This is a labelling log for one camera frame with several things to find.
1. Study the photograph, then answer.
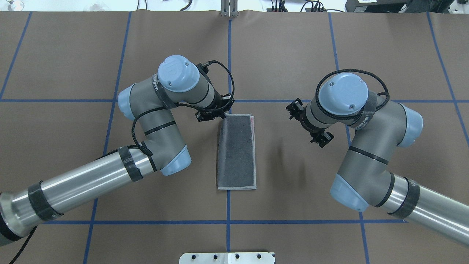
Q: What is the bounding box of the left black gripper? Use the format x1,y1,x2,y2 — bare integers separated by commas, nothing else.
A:
195,93,235,122

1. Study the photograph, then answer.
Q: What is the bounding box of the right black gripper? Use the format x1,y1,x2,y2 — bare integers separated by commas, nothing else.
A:
299,104,334,148

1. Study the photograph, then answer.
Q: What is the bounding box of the pink and grey towel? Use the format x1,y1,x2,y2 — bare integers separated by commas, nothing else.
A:
217,114,257,190

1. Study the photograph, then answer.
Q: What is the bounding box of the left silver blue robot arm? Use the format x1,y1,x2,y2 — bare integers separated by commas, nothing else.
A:
1,55,235,246

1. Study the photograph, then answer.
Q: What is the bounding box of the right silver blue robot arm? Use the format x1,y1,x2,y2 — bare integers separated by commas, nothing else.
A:
286,69,469,246

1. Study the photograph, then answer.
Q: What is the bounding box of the black box on desk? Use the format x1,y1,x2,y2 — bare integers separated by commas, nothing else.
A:
344,0,417,13

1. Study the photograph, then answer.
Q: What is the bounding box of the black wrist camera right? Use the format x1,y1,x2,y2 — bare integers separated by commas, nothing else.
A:
286,98,304,121

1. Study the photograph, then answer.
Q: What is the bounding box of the aluminium frame post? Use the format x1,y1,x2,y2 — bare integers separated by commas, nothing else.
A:
221,0,239,17

